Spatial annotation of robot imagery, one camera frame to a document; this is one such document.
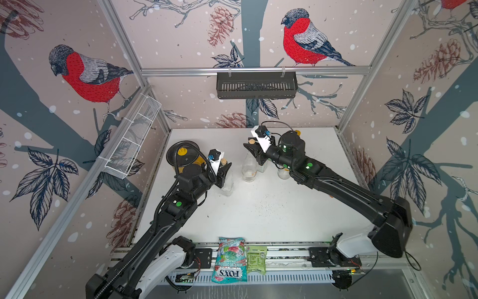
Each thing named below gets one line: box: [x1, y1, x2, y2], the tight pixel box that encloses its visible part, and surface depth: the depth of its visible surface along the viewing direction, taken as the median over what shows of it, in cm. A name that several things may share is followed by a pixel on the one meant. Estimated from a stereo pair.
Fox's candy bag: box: [210, 236, 248, 284], surface depth 71 cm
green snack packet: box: [245, 245, 268, 276], surface depth 74 cm
